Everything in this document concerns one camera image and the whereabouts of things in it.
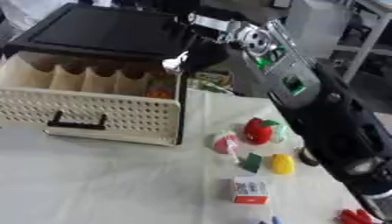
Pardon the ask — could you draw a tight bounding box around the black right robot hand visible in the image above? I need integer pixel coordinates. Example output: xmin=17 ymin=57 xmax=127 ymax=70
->
xmin=162 ymin=12 xmax=242 ymax=75

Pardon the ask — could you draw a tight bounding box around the colourful printed packet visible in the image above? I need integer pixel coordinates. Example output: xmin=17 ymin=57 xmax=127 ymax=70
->
xmin=191 ymin=71 xmax=235 ymax=94

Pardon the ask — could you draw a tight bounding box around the orange and red toy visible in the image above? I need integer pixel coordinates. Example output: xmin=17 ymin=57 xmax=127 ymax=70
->
xmin=145 ymin=76 xmax=178 ymax=100

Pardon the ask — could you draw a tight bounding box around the pink and white toy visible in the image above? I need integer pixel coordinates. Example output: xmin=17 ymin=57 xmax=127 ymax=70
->
xmin=209 ymin=130 xmax=242 ymax=165

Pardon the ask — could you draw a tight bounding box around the red toy apple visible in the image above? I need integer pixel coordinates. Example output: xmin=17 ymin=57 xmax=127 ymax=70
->
xmin=241 ymin=116 xmax=282 ymax=146

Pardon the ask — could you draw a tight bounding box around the white and green toy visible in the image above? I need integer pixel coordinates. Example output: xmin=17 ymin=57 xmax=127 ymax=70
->
xmin=270 ymin=124 xmax=291 ymax=144

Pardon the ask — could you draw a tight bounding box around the green flat card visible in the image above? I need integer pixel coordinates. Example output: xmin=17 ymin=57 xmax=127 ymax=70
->
xmin=240 ymin=151 xmax=265 ymax=174

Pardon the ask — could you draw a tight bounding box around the white and red small box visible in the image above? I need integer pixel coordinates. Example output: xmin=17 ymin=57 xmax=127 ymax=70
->
xmin=231 ymin=175 xmax=271 ymax=205

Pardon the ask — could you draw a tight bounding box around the blue object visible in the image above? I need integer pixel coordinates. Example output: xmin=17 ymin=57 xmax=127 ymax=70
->
xmin=255 ymin=215 xmax=284 ymax=224

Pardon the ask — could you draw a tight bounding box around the black drawer handle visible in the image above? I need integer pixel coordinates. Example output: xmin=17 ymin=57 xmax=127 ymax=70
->
xmin=45 ymin=110 xmax=109 ymax=131

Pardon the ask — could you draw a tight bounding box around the white metal frame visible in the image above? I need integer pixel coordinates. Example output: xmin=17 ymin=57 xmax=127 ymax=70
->
xmin=339 ymin=0 xmax=392 ymax=84

